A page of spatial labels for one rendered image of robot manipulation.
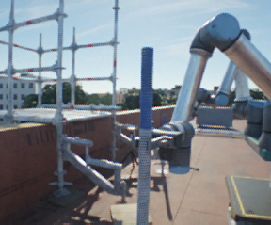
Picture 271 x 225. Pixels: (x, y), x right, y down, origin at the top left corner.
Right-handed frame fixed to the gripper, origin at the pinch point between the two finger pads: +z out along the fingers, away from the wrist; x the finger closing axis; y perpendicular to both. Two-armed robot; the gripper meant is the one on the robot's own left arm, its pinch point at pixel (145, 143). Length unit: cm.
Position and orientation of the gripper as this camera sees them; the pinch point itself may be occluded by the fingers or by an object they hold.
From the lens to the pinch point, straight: 62.3
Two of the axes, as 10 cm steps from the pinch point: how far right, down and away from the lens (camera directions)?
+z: -5.6, 0.4, -8.2
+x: 8.3, 0.6, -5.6
